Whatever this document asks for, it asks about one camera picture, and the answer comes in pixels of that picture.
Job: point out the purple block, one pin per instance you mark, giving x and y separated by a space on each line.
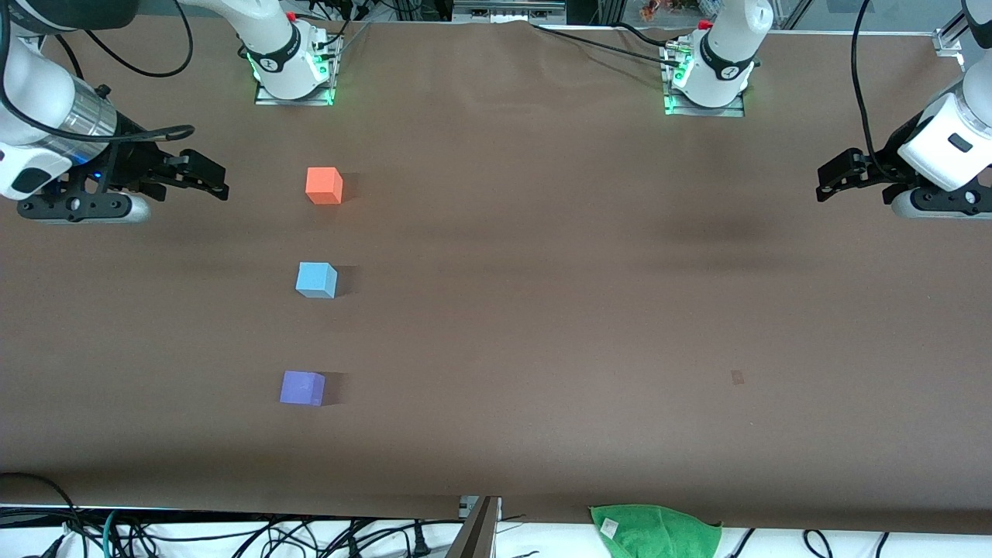
301 387

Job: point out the aluminium corner bracket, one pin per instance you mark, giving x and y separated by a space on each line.
947 43

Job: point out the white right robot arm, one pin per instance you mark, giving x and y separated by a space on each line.
31 93

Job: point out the blue block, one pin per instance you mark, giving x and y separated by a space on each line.
314 279

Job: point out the green cloth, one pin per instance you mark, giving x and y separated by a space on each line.
659 535

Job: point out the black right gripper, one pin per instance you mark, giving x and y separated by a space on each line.
133 161

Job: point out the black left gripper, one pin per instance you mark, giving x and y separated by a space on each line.
886 164

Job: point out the orange objects behind table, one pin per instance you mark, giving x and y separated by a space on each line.
666 9

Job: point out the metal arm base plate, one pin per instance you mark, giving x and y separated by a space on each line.
728 112
267 99

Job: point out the grey metal post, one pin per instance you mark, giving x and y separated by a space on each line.
477 535

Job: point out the brown table cover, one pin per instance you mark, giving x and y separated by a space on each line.
542 349

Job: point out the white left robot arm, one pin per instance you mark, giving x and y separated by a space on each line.
728 46

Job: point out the orange block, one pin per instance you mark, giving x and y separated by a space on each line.
322 186

